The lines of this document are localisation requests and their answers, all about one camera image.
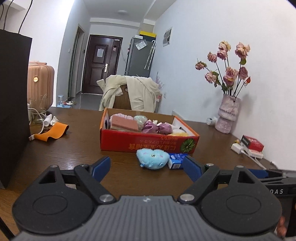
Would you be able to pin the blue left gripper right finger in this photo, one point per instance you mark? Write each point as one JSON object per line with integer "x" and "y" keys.
{"x": 193, "y": 168}

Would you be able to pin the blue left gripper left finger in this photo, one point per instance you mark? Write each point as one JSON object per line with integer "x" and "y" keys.
{"x": 100, "y": 169}

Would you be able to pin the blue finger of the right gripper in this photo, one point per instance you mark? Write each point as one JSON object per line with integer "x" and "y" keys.
{"x": 260, "y": 174}

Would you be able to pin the light blue plush toy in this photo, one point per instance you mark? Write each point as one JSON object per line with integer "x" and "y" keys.
{"x": 152, "y": 159}

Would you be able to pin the purple satin scrunchie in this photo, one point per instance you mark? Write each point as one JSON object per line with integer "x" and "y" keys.
{"x": 162, "y": 128}

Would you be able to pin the pink layered sponge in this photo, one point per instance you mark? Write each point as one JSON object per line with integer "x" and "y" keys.
{"x": 123, "y": 124}

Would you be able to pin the pale green soft ball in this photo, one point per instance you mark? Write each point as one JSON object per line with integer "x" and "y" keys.
{"x": 140, "y": 119}

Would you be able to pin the person's right hand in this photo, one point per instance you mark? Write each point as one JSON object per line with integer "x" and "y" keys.
{"x": 281, "y": 229}

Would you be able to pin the blue tissue pack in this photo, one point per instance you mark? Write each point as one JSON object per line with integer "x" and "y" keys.
{"x": 175, "y": 161}

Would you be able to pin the red black small box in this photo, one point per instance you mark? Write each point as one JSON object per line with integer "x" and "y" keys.
{"x": 252, "y": 143}

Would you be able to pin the orange red cardboard box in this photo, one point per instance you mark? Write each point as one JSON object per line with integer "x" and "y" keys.
{"x": 120, "y": 141}

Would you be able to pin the orange fabric band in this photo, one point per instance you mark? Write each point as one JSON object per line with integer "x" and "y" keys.
{"x": 55, "y": 132}

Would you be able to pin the brown wooden chair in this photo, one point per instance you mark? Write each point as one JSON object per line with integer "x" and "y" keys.
{"x": 122, "y": 101}

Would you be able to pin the pink textured vase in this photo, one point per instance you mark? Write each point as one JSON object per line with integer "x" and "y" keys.
{"x": 227, "y": 113}

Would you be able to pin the beige coat on chair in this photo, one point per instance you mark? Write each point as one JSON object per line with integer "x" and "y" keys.
{"x": 142, "y": 92}

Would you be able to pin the dried pink rose bouquet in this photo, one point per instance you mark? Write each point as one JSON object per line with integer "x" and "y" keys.
{"x": 229, "y": 79}

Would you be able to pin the pink suitcase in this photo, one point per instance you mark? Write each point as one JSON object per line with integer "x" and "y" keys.
{"x": 40, "y": 85}

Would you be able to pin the dark brown entrance door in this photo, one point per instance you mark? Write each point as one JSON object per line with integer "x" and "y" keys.
{"x": 102, "y": 58}

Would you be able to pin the grey refrigerator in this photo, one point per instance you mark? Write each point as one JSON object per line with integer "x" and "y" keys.
{"x": 137, "y": 56}

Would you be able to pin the white umbrella on refrigerator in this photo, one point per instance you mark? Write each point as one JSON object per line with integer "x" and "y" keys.
{"x": 150, "y": 56}

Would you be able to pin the yellow box on refrigerator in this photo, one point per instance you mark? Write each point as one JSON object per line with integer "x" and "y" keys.
{"x": 144, "y": 33}

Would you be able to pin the black paper bag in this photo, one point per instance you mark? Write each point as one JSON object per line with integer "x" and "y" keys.
{"x": 15, "y": 131}

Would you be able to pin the white charger with cable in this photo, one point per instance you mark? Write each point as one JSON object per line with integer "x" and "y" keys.
{"x": 50, "y": 120}

